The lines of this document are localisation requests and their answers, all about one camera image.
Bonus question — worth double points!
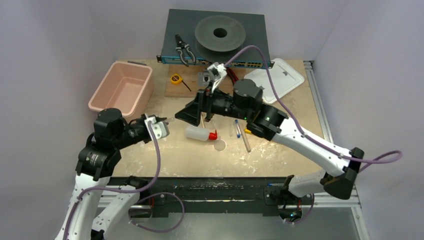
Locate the white squeeze bottle red cap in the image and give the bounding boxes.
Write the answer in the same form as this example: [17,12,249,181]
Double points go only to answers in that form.
[185,125,218,141]

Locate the test tube blue cap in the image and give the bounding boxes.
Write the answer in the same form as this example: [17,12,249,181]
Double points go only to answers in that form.
[234,119,241,138]

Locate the pink plastic bin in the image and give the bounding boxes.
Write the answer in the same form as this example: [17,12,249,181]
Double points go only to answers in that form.
[88,61,154,121]

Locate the wooden stick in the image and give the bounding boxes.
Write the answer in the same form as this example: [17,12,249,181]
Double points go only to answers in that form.
[200,112,205,128]

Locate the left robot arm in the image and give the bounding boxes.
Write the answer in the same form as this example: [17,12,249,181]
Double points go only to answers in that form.
[56,108,169,240]

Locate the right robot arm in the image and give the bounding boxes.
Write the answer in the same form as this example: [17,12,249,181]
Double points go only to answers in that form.
[175,79,364,204]

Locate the red utility knife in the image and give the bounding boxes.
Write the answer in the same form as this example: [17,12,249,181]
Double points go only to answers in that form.
[226,67,239,85]

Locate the wooden board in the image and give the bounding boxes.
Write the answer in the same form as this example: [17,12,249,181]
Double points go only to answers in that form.
[164,64,252,98]

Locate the yellow tape measure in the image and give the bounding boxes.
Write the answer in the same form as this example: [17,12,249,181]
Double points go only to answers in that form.
[170,73,192,92]

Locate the clear petri dish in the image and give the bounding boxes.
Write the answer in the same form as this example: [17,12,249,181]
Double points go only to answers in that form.
[213,139,227,152]

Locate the white plastic lid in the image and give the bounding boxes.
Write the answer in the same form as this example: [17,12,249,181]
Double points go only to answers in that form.
[244,58,305,105]

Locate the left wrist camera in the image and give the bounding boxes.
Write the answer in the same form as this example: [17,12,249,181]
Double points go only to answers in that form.
[144,114,170,140]

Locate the grey metal bracket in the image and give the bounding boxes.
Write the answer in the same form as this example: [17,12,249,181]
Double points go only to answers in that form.
[197,69,211,87]

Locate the grey cable spool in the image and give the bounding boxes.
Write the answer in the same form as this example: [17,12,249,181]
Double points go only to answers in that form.
[194,15,247,63]

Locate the black wire stripper pliers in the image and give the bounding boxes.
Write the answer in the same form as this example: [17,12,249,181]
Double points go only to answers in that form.
[174,34,196,67]

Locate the aluminium rail frame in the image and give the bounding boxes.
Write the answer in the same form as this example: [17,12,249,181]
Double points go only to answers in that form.
[67,60,369,240]

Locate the grey network switch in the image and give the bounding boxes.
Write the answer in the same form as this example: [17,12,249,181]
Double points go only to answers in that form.
[156,9,274,69]

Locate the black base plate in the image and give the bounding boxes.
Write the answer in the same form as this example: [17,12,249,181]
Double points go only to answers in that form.
[116,176,314,218]

